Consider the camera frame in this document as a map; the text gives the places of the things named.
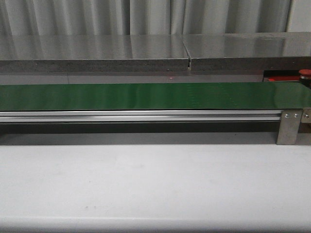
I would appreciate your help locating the right grey stone slab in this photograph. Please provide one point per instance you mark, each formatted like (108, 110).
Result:
(248, 52)

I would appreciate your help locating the left grey stone slab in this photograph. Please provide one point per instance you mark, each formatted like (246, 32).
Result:
(92, 53)

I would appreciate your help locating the red plastic tray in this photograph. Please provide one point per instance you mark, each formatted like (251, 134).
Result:
(283, 78)

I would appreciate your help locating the green conveyor belt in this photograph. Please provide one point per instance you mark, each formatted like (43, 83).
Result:
(154, 96)

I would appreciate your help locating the grey stone slab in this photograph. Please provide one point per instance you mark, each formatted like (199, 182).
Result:
(92, 53)
(248, 52)

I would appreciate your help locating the grey pleated curtain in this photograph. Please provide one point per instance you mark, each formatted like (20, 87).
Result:
(106, 17)

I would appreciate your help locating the aluminium conveyor side rail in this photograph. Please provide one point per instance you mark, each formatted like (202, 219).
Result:
(138, 116)

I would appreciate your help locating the steel conveyor support bracket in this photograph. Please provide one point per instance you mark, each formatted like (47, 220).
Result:
(289, 125)

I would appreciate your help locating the red mushroom button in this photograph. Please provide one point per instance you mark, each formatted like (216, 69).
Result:
(305, 77)

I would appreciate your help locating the steel conveyor end plate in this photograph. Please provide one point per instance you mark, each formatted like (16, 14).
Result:
(306, 116)

